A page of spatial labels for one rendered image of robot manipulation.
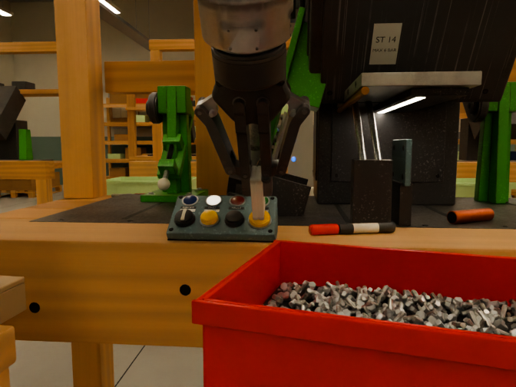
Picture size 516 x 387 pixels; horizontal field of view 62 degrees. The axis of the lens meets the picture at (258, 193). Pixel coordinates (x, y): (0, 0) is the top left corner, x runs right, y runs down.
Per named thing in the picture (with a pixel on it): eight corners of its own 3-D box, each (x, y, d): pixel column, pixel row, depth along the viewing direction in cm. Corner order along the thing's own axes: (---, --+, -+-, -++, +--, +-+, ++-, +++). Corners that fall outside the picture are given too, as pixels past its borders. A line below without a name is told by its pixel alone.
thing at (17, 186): (33, 197, 847) (31, 175, 842) (-8, 197, 848) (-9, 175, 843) (62, 191, 966) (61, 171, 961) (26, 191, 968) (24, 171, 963)
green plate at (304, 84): (312, 134, 78) (345, 17, 75) (268, 123, 78) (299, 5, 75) (309, 136, 89) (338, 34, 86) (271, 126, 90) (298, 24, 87)
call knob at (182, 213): (192, 226, 59) (190, 220, 58) (173, 226, 59) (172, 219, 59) (195, 213, 61) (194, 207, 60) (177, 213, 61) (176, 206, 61)
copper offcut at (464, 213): (457, 225, 71) (458, 212, 71) (445, 223, 73) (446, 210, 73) (494, 220, 75) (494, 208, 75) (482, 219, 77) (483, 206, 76)
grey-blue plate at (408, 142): (411, 226, 70) (415, 139, 68) (399, 226, 70) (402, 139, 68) (398, 216, 79) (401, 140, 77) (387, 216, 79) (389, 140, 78)
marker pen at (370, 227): (391, 231, 66) (391, 221, 66) (395, 233, 64) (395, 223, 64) (308, 233, 64) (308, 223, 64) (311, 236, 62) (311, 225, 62)
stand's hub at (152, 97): (156, 123, 101) (154, 90, 100) (143, 123, 101) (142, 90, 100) (165, 124, 108) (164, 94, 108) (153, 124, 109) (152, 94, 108)
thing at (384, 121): (456, 206, 93) (464, 44, 90) (315, 204, 96) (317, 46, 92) (430, 196, 112) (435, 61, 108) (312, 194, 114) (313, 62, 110)
